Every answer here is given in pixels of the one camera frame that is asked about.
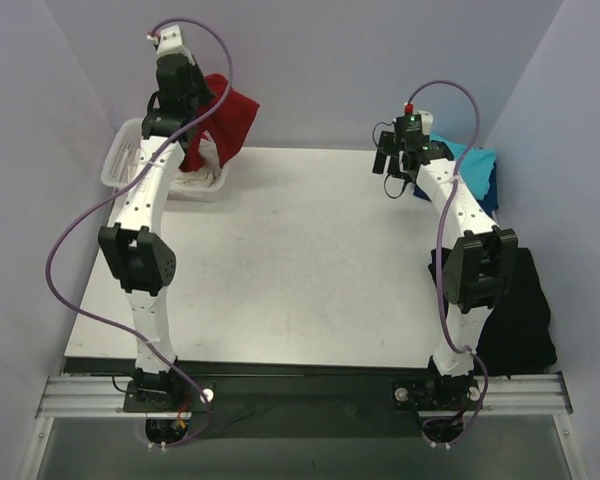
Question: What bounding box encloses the dark red t-shirt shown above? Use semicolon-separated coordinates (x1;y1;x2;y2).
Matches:
179;88;260;173

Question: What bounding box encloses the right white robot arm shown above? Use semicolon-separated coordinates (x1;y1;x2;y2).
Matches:
372;106;518;408

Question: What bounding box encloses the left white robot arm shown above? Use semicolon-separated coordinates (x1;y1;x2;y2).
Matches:
98;53;213;412

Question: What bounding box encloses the turquoise folded t-shirt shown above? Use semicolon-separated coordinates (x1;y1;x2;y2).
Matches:
460;148;497;201

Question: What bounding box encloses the white plastic basket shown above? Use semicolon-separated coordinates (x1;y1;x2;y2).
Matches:
101;118;231;203

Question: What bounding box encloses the cream white t-shirt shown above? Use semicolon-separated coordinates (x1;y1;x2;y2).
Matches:
124;142;226;194

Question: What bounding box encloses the dark blue folded t-shirt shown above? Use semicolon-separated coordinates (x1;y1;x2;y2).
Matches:
413;166;499;215

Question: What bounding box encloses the black t-shirt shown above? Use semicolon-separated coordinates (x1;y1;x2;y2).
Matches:
427;244;559;377

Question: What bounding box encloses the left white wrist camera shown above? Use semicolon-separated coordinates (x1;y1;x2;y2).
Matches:
147;25;191;59

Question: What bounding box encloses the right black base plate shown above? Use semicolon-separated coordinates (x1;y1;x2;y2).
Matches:
391;377;481;412

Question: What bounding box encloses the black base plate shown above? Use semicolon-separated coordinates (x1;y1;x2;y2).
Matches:
391;377;481;412
122;380;213;414

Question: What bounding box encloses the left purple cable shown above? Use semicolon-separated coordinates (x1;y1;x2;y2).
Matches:
46;18;234;447

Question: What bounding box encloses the purple cable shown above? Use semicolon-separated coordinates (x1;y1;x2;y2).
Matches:
406;78;491;447
46;18;234;447

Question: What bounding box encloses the aluminium rail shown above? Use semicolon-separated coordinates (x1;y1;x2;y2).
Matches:
37;374;572;419

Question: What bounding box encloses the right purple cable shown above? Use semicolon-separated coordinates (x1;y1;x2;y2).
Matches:
406;78;491;447

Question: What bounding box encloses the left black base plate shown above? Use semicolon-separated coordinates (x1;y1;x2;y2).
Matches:
122;380;213;414

